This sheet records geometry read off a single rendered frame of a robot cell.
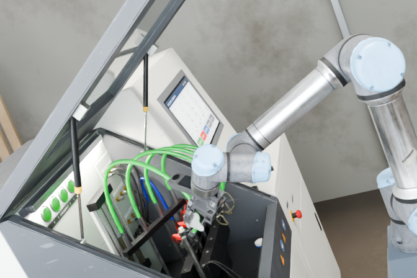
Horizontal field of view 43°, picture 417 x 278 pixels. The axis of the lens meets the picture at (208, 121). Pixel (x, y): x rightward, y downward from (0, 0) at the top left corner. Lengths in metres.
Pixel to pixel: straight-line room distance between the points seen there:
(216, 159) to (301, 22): 2.32
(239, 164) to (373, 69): 0.38
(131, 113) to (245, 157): 0.83
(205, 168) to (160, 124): 0.81
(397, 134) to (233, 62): 2.41
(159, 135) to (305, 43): 1.72
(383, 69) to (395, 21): 2.21
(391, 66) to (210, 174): 0.49
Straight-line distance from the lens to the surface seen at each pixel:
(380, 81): 1.27
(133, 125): 2.05
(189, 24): 3.67
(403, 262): 1.64
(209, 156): 1.27
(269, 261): 1.72
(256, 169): 1.29
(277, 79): 3.63
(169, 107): 2.18
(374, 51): 1.26
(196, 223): 1.52
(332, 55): 1.40
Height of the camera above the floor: 1.85
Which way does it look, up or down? 15 degrees down
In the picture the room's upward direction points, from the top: 24 degrees counter-clockwise
